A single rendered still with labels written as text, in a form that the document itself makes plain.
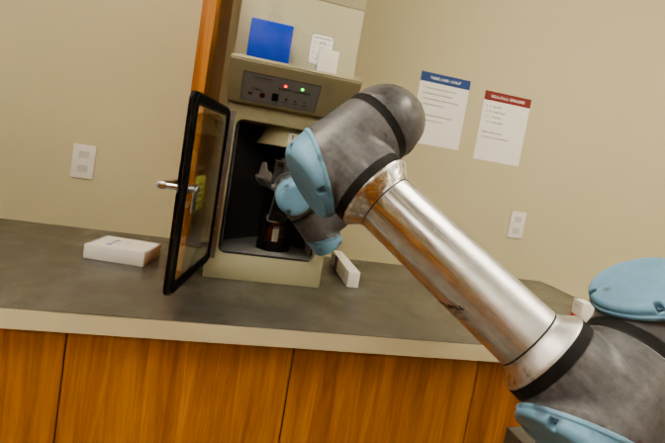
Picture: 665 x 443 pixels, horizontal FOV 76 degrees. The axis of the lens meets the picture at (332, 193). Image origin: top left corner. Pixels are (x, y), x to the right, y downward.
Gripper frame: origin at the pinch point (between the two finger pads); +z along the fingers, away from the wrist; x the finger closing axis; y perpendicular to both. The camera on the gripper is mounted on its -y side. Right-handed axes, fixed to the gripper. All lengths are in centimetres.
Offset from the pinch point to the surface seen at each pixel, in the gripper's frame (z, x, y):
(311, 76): -16.9, -1.3, 29.0
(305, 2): -4.5, 2.0, 48.3
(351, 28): -4.8, -11.3, 44.6
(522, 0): 41, -86, 80
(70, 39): 37, 72, 30
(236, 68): -15.6, 16.4, 27.4
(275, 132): -3.3, 4.3, 13.8
